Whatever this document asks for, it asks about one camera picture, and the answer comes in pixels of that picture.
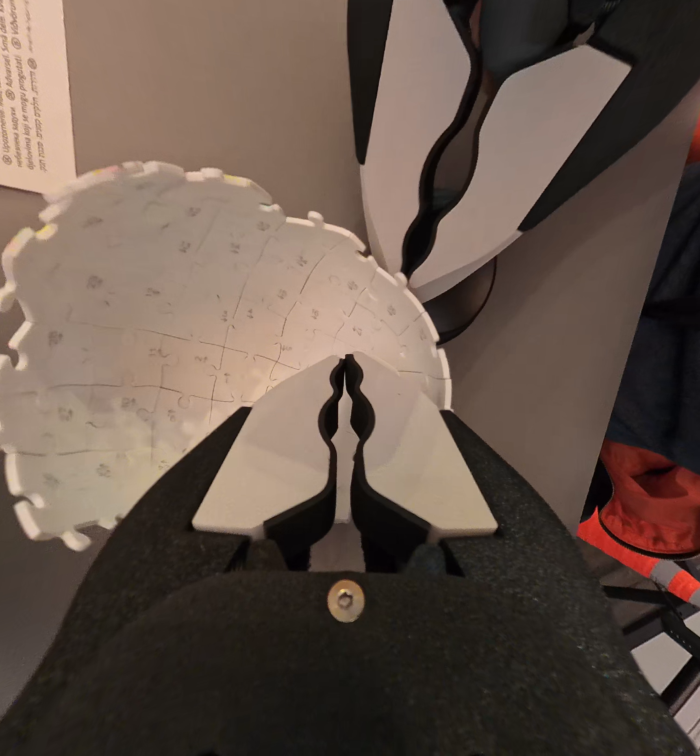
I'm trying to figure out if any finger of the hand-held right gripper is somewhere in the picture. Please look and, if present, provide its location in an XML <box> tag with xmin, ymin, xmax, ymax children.
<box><xmin>408</xmin><ymin>44</ymin><xmax>634</xmax><ymax>303</ymax></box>
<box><xmin>357</xmin><ymin>0</ymin><xmax>482</xmax><ymax>278</ymax></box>

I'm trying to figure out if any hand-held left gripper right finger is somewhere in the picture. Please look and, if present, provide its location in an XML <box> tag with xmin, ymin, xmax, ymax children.
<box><xmin>344</xmin><ymin>352</ymin><xmax>500</xmax><ymax>571</ymax></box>

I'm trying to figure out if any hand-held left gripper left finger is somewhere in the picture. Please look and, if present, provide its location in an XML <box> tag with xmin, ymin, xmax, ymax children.
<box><xmin>191</xmin><ymin>353</ymin><xmax>352</xmax><ymax>571</ymax></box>

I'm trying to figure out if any partly built puzzle ball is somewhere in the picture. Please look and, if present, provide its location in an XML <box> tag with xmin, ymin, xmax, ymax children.
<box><xmin>0</xmin><ymin>162</ymin><xmax>454</xmax><ymax>550</ymax></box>

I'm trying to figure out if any black round ball stand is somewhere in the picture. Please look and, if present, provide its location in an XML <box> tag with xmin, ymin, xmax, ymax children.
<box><xmin>421</xmin><ymin>254</ymin><xmax>498</xmax><ymax>343</ymax></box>

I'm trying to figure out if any orange traffic cone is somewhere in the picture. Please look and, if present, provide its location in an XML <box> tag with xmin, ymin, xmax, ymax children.
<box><xmin>651</xmin><ymin>558</ymin><xmax>700</xmax><ymax>627</ymax></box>

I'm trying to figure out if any white instruction leaflet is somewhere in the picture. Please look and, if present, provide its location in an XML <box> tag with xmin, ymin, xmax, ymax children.
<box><xmin>0</xmin><ymin>0</ymin><xmax>76</xmax><ymax>193</ymax></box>

